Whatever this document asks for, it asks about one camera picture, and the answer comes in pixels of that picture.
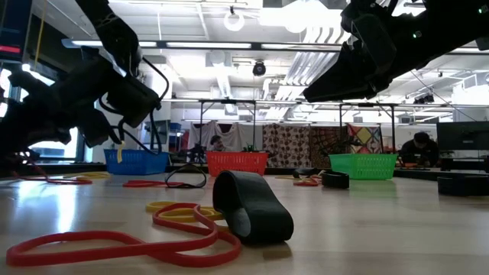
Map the black desktop monitor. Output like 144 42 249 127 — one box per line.
436 121 489 152

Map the yellow hanging cord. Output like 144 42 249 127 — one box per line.
33 0 49 73

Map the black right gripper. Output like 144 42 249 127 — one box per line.
303 0 432 103

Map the black metal table frame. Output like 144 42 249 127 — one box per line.
0 162 489 183

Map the colourful geometric cloth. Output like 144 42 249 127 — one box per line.
346 124 383 154

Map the grey draped cloth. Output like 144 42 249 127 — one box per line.
189 121 248 152

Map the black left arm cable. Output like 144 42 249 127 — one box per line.
99 57 170 156

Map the brown dotted cloth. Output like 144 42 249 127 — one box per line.
262 123 311 169

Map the person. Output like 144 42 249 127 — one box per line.
398 131 440 168
208 134 230 153

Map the black computer monitor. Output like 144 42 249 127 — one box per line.
0 0 34 64

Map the red plastic basket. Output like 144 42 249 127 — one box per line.
206 150 270 178

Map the green plastic basket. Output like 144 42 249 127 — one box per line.
329 153 398 180

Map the white ring light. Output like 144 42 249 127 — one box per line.
223 10 246 33

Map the long ceiling light strip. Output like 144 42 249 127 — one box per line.
60 37 345 50

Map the blue plastic basket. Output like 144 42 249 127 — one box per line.
103 148 170 176

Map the blue storage bin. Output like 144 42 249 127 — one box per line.
169 121 183 152

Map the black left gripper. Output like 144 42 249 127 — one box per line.
0 49 127 161

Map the dark patterned cloth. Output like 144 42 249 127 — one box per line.
309 125 349 169

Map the black ceiling dome camera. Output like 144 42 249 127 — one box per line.
251 60 267 77

